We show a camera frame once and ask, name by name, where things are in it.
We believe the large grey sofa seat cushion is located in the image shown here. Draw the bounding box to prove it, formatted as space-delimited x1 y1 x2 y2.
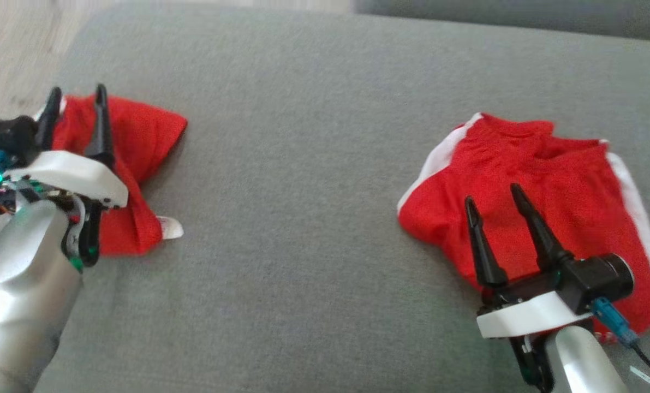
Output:
0 0 650 393

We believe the medium grey sofa seat cushion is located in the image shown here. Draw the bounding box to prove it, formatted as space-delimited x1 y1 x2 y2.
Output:
355 0 650 43

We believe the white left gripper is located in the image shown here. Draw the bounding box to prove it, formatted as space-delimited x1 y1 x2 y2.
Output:
2 83 130 269

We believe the red garment with white stripes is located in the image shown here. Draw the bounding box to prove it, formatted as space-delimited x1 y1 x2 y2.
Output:
397 112 650 344

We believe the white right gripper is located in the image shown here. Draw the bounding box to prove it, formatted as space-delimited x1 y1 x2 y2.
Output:
464 183 594 393

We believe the red garment with paper tag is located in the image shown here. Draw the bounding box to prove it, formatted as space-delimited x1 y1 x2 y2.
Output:
44 94 189 257

